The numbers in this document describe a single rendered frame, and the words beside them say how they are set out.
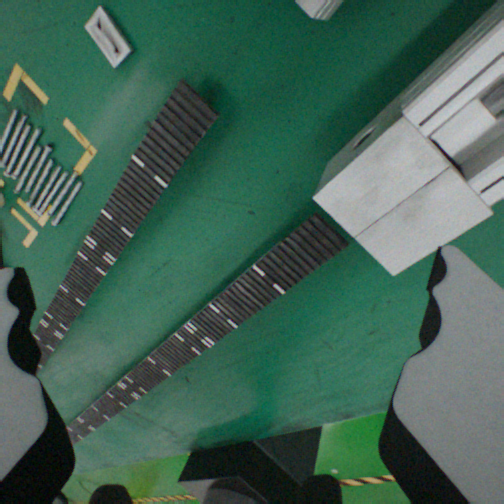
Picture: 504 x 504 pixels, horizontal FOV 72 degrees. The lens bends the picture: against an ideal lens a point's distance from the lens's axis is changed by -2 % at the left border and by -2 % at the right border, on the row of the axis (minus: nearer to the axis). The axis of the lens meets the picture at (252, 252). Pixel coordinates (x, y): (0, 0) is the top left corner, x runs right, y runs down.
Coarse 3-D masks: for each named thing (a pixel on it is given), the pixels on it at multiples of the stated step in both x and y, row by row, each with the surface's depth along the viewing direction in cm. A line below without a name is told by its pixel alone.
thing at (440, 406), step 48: (432, 288) 11; (480, 288) 9; (432, 336) 8; (480, 336) 7; (432, 384) 6; (480, 384) 6; (384, 432) 7; (432, 432) 6; (480, 432) 6; (432, 480) 5; (480, 480) 5
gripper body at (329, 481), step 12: (312, 480) 5; (324, 480) 5; (336, 480) 5; (96, 492) 5; (108, 492) 5; (120, 492) 5; (300, 492) 5; (312, 492) 5; (324, 492) 5; (336, 492) 5
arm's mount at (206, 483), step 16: (224, 448) 74; (240, 448) 70; (256, 448) 70; (192, 464) 77; (208, 464) 73; (224, 464) 70; (240, 464) 67; (256, 464) 68; (272, 464) 71; (192, 480) 73; (208, 480) 70; (224, 480) 67; (240, 480) 65; (256, 480) 67; (272, 480) 69; (288, 480) 72; (256, 496) 66; (272, 496) 68; (288, 496) 70
